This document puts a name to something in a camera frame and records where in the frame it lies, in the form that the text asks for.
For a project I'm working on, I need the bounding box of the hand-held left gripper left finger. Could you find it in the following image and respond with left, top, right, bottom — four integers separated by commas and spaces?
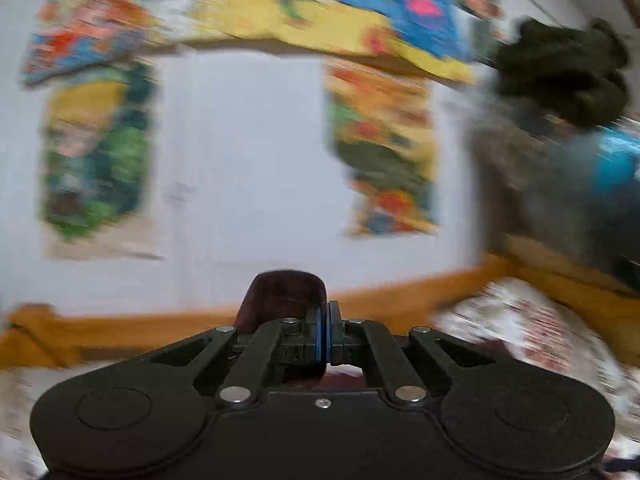
140, 305, 326, 409

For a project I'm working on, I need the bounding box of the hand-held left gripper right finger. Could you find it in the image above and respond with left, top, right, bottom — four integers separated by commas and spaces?
326, 301, 502, 406

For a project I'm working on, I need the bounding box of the maroon sweater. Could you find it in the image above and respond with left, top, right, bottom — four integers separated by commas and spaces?
234, 270, 368, 393

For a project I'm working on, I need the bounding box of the white floral blanket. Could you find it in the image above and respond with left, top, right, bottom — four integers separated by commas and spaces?
0, 280, 640, 480

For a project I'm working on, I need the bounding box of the clear plastic bag of bedding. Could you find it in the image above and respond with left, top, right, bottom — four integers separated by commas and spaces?
469, 102, 640, 273

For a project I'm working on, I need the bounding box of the dark green cloth pile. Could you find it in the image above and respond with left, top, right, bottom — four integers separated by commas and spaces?
491, 16, 632, 132

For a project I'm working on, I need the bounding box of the wooden bed frame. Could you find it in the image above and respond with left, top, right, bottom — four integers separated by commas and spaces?
0, 237, 640, 372

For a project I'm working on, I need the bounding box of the torn landscape wall poster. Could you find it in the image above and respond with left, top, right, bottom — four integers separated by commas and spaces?
322, 56, 442, 237

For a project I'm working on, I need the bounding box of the blond character wall poster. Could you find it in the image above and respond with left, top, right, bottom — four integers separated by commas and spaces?
40, 62, 163, 262

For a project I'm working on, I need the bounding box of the blue wall poster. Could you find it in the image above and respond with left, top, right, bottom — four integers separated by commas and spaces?
382, 0, 477, 84

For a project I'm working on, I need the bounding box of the white and yellow wall poster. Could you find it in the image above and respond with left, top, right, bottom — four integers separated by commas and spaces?
167, 0, 283, 47

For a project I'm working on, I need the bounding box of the orange-haired girl wall poster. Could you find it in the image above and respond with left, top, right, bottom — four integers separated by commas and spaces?
20, 0, 173, 87

